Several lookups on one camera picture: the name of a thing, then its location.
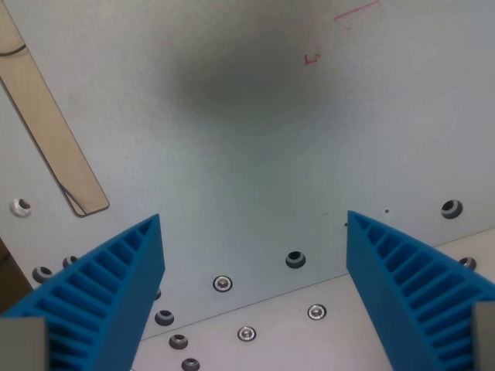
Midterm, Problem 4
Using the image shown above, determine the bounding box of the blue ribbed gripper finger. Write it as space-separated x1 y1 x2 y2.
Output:
346 210 495 371
0 213 166 371

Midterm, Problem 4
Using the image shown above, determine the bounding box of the grey metal plate with slot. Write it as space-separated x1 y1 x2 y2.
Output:
0 0 495 342

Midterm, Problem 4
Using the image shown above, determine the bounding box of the light grey metal base plate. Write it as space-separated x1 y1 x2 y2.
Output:
130 226 495 371

